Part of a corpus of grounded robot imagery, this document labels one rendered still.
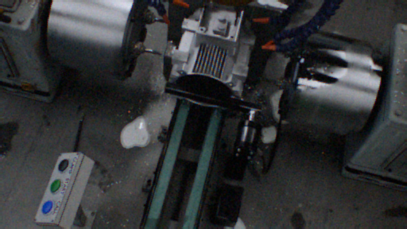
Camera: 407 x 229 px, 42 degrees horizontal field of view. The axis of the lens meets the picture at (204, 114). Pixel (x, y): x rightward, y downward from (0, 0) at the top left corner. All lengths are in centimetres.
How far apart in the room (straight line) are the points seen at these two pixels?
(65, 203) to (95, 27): 42
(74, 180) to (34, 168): 35
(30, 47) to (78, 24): 14
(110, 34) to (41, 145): 42
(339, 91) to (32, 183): 84
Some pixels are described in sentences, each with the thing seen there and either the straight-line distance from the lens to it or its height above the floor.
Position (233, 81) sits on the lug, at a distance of 132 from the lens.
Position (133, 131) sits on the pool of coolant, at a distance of 156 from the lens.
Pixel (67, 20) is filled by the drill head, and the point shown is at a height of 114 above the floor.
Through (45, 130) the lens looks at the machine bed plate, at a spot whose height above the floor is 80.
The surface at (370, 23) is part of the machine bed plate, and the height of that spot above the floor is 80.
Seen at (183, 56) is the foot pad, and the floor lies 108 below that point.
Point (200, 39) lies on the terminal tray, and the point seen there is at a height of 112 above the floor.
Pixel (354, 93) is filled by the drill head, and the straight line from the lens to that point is 132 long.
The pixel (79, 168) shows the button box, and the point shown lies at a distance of 123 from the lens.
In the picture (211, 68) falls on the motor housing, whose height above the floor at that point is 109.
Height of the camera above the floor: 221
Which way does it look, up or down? 63 degrees down
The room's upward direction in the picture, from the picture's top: 10 degrees clockwise
